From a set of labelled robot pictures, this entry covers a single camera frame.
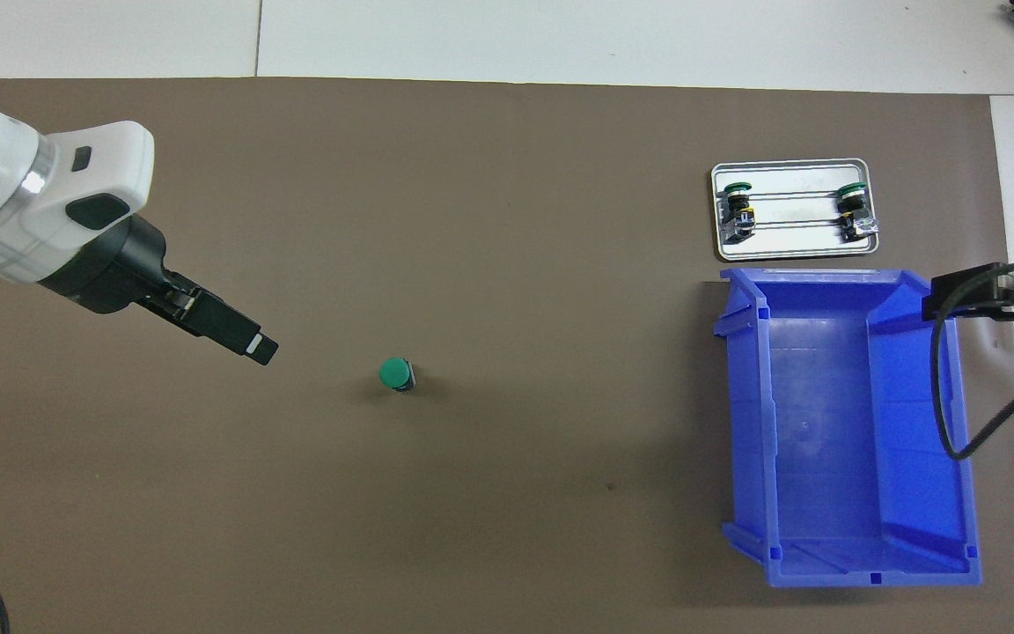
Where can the silver metal tray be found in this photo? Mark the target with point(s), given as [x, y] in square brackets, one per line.
[793, 246]

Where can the green push button switch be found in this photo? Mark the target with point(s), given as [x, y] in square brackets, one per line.
[739, 211]
[395, 373]
[852, 211]

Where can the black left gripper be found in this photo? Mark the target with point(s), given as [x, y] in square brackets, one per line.
[115, 269]

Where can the brown table mat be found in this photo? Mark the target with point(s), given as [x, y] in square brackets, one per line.
[472, 220]

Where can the thin metal rod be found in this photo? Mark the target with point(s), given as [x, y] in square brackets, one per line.
[797, 194]
[797, 225]

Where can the blue plastic storage bin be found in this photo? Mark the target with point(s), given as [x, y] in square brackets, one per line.
[824, 440]

